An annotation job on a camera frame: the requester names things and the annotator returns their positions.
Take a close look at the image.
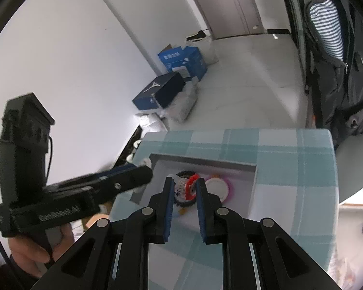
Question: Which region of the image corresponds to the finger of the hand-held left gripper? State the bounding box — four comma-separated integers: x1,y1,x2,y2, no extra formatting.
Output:
94,163,140,179
92,166,153,201

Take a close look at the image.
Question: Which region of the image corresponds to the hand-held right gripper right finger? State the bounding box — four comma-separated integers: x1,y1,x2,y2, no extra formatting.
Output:
196,178,342,290

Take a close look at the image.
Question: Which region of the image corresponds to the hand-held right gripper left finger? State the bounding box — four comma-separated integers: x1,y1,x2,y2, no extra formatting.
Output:
30,177,174,290

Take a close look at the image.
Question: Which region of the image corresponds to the black bead bracelet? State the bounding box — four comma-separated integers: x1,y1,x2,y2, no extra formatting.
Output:
173,171,197,209

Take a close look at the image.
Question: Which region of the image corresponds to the red and white bead bracelet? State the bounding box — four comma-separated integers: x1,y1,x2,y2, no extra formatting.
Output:
175,178,188,198

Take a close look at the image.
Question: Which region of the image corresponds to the white round lid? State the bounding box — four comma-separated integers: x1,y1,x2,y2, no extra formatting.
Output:
206,178,230,201

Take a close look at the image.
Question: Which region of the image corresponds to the grey cardboard box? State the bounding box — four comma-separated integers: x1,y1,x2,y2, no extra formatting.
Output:
131,152,258,218

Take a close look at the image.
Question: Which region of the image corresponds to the person's left hand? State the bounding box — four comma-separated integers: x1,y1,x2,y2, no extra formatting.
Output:
8,224,76,278

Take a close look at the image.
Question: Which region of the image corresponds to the white plastic bag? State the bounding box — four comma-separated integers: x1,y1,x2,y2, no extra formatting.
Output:
135,110,170,133

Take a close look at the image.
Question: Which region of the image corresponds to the dark blue shoe box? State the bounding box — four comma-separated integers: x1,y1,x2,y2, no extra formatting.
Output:
132,72,186,111

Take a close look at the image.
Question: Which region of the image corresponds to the grey plastic bag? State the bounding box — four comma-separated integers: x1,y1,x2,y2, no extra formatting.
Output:
166,83,198,123

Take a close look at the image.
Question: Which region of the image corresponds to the teal plaid tablecloth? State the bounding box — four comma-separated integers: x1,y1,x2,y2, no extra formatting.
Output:
109,128,339,290

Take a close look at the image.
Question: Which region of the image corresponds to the blue printed carton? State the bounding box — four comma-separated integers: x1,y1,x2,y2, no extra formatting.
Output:
157,46,208,80

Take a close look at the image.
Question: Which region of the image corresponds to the black backpack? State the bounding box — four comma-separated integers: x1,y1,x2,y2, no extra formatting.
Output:
304,0,363,152

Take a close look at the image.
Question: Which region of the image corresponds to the grey door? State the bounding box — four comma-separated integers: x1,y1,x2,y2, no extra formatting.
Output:
184,0,265,40

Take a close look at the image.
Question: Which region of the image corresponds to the black framed mirror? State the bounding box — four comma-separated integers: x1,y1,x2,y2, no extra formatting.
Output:
275,0,312,94

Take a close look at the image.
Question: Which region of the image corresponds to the striped shirt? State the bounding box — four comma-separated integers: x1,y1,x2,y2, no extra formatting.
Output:
309,0,344,61

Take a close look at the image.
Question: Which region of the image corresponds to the pink bracelet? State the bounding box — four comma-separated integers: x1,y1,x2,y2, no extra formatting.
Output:
206,174,235,202

